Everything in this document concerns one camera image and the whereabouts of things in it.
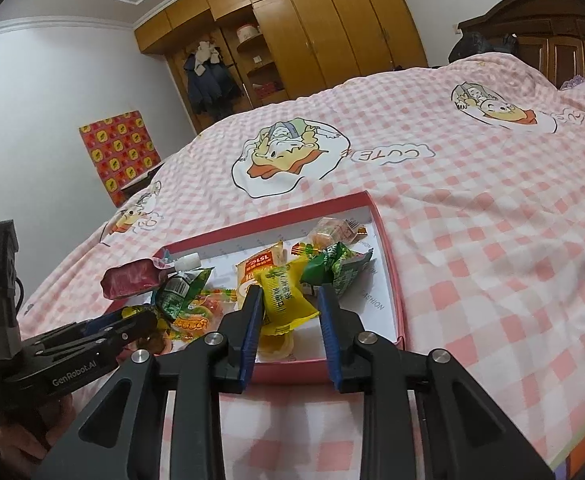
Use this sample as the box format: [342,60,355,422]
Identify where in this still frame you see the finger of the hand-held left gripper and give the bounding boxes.
[40,310,158,361]
[22,307,136,348]

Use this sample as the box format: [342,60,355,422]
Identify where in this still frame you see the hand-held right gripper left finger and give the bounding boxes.
[35,285,264,480]

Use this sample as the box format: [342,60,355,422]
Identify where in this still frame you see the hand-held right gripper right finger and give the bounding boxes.
[317,284,555,480]

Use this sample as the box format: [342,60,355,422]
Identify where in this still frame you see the pink white jelly pouch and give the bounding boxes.
[102,255,200,301]

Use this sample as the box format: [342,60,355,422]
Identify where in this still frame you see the clear gummy packet orange print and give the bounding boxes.
[172,287,238,342]

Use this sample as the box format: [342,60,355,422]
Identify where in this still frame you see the yellow snack packet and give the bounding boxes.
[260,260,320,336]

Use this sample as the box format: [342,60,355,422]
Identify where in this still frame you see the shallow pink cardboard box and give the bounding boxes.
[160,191,406,386]

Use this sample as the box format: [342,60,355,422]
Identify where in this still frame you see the small dark green snack packet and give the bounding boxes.
[152,267,213,321]

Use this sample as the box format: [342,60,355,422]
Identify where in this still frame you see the green pea snack packet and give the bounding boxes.
[299,242,374,297]

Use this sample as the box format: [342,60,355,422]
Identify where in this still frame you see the orange rice cracker packet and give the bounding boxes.
[235,241,293,306]

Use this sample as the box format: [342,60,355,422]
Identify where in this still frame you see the clear orange snack packet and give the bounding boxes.
[307,216,368,248]

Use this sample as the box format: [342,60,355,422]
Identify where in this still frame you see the person's left hand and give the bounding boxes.
[0,395,76,465]

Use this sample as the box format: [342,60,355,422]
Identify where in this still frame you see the dark wooden bedside table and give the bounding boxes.
[118,161,166,200]

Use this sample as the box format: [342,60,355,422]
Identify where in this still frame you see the red yellow patterned board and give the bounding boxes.
[79,110,159,208]

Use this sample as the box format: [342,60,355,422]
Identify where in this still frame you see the dark hanging coats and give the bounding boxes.
[182,40,243,116]

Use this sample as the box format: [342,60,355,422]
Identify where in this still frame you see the wooden wardrobe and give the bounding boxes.
[133,0,429,133]

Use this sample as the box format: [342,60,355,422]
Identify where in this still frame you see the black bundle on bed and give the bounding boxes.
[447,31,518,63]

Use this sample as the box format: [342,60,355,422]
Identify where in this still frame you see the dark wooden headboard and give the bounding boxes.
[457,0,585,91]

